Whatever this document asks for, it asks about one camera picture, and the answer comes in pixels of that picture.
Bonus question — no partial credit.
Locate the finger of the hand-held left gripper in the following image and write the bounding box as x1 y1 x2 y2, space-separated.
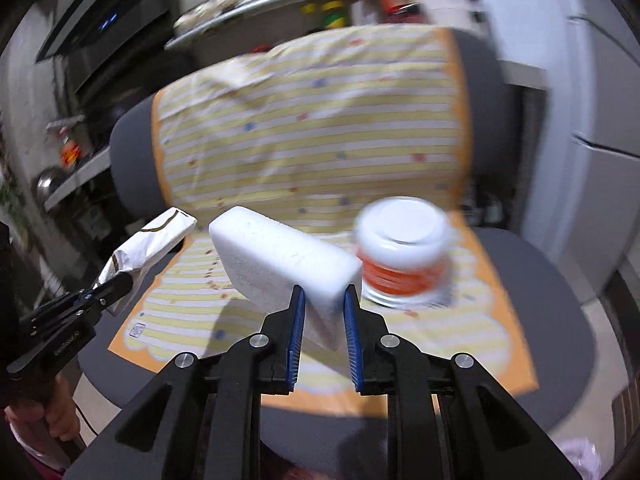
92 272 136 312

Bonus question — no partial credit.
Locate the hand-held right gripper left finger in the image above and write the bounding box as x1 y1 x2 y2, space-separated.
65 284 307 480

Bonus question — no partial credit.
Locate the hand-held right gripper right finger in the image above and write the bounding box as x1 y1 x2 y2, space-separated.
342 282 583 480

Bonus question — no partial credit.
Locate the white paper wrapper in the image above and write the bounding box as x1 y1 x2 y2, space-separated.
95 206 197 316

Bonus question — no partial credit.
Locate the white sponge block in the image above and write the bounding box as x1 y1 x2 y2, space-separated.
208 206 363 353

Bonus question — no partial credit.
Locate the person's left hand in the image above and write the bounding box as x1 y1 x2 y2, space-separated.
4 375 81 443

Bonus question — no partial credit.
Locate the white jar with orange label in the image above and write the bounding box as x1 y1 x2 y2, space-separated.
352 197 453 311

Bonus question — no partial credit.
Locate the steel pot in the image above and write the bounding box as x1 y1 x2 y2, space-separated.
31 166 69 205

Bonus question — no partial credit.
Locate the orange packet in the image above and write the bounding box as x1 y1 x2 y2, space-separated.
59 139 82 167

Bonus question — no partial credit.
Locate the grey office chair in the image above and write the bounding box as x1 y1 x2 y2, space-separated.
77 27 597 436

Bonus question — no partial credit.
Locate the yellow striped cloth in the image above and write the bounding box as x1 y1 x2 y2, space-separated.
107 25 540 417

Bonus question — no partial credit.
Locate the pink plastic bag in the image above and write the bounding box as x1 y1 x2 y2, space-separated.
554 437 607 480

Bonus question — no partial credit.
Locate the yellow and green container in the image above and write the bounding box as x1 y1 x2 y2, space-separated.
300 0 352 30

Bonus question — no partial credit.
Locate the red container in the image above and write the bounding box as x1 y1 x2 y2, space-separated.
378 0 422 22

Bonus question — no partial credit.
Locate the white refrigerator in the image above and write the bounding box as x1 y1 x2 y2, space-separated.
450 0 640 311

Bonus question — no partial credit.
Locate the black cable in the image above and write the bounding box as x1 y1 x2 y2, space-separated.
74 404 102 437

